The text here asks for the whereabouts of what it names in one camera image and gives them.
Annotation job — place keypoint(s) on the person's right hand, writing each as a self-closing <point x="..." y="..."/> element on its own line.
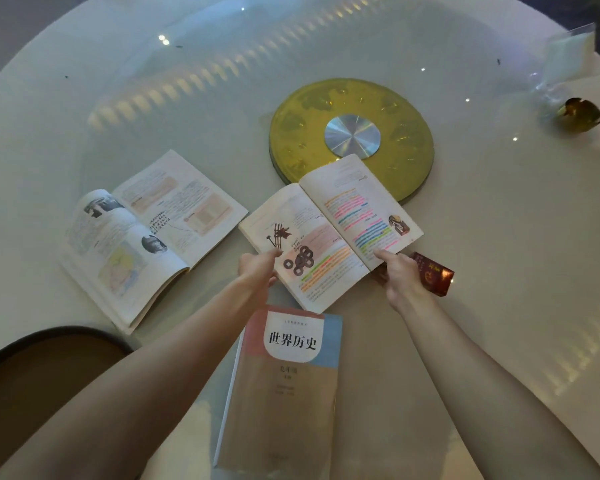
<point x="402" y="279"/>

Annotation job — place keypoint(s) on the person's left hand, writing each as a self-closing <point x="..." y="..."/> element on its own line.
<point x="254" y="270"/>

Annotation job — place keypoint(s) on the person's right thumb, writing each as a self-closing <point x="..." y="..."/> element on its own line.
<point x="384" y="255"/>

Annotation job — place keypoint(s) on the person's left thumb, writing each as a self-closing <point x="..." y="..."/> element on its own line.
<point x="271" y="256"/>

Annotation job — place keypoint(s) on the book with highlighted text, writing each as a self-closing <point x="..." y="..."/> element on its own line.
<point x="330" y="229"/>

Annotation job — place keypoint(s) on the person's left forearm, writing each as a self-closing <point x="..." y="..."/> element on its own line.
<point x="125" y="384"/>

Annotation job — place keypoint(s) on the person's right forearm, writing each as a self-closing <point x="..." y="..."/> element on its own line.
<point x="485" y="389"/>

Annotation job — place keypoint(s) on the red cigarette pack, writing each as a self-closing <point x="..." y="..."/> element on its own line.
<point x="434" y="277"/>

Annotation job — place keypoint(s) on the gold round turntable base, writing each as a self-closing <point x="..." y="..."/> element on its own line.
<point x="352" y="137"/>

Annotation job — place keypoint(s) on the round glass turntable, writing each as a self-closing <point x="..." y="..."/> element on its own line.
<point x="330" y="144"/>

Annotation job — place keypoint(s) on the open book with map pictures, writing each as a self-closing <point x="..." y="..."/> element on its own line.
<point x="147" y="234"/>

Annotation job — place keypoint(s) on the closed pink and blue textbook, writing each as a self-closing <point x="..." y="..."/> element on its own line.
<point x="280" y="389"/>

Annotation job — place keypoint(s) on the small gold ornament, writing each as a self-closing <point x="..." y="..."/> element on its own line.
<point x="579" y="114"/>

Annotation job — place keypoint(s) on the brown chair seat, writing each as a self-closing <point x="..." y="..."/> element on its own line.
<point x="40" y="364"/>

